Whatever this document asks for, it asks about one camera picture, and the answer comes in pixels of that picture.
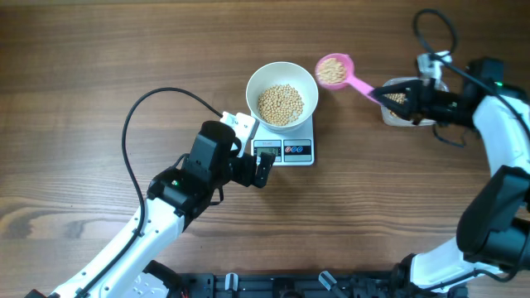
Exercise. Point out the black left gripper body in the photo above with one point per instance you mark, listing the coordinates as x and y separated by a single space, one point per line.
242 170

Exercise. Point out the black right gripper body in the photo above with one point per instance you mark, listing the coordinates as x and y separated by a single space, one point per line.
442 109

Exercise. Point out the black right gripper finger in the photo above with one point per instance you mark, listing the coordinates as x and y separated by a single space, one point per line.
406 87
407 111

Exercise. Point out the pink plastic scoop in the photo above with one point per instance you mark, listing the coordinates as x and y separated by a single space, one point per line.
350 80

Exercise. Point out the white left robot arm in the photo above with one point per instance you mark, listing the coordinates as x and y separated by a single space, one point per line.
174 198

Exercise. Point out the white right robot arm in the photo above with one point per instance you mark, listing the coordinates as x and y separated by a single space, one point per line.
490 239

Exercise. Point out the white digital kitchen scale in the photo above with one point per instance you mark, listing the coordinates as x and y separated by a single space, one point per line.
295 147

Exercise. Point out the soybeans in bowl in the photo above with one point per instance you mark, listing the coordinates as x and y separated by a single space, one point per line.
280 105

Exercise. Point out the white bowl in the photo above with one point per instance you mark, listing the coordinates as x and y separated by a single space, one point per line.
283 72

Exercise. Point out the soybeans in scoop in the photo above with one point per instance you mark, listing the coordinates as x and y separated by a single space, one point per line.
331 71

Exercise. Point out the soybeans pile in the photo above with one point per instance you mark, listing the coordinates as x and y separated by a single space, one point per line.
398 98

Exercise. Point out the clear plastic container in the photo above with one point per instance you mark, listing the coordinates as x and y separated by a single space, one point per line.
392 119

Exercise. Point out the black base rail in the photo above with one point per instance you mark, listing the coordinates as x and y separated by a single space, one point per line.
232 285

